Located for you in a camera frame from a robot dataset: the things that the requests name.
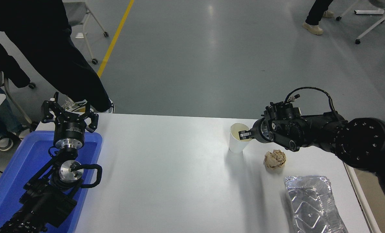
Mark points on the white wheeled chair base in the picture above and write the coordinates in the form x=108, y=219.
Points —
x=370, y=12

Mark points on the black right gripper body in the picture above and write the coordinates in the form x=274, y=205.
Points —
x=256, y=131

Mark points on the white paper cup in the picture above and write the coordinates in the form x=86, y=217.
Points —
x=236, y=144

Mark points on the large pale bin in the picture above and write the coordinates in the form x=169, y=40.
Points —
x=373, y=207

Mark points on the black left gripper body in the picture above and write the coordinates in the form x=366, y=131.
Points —
x=69, y=129

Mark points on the silver foil tray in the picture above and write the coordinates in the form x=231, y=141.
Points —
x=312, y=207

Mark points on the grey wheeled chair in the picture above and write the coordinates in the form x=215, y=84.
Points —
x=77, y=11
x=32, y=85

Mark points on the blue plastic tray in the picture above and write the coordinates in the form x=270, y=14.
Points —
x=17, y=168

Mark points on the person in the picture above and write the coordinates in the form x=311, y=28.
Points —
x=315, y=11
x=50, y=48
x=5, y=113

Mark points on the crumpled tan paper ball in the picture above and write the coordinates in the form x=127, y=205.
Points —
x=275, y=159

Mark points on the black jacket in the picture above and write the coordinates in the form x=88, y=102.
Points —
x=9, y=72

